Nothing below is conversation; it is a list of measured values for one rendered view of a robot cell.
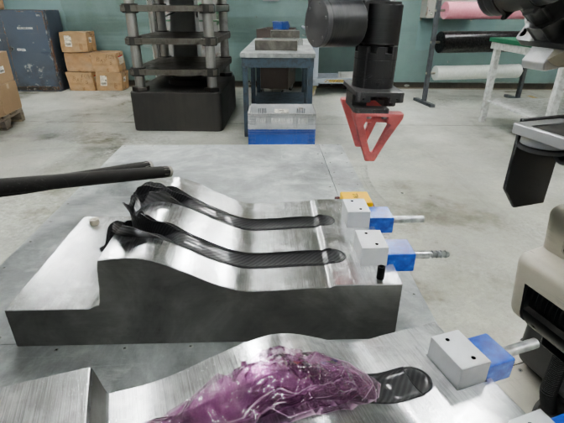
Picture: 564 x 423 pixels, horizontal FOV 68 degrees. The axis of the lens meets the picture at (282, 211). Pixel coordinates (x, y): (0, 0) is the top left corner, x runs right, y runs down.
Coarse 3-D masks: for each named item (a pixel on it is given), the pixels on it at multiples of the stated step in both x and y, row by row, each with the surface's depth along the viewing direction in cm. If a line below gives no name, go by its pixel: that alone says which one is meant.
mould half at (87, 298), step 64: (192, 192) 70; (64, 256) 64; (128, 256) 50; (192, 256) 55; (64, 320) 54; (128, 320) 54; (192, 320) 54; (256, 320) 55; (320, 320) 55; (384, 320) 56
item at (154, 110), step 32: (128, 0) 395; (160, 0) 488; (192, 0) 505; (224, 0) 487; (128, 32) 408; (160, 32) 494; (192, 32) 497; (224, 32) 499; (160, 64) 458; (192, 64) 459; (224, 64) 467; (160, 96) 428; (192, 96) 428; (224, 96) 450; (160, 128) 443; (192, 128) 442
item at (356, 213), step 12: (348, 204) 68; (360, 204) 68; (348, 216) 66; (360, 216) 66; (372, 216) 67; (384, 216) 67; (396, 216) 69; (408, 216) 69; (420, 216) 69; (384, 228) 67
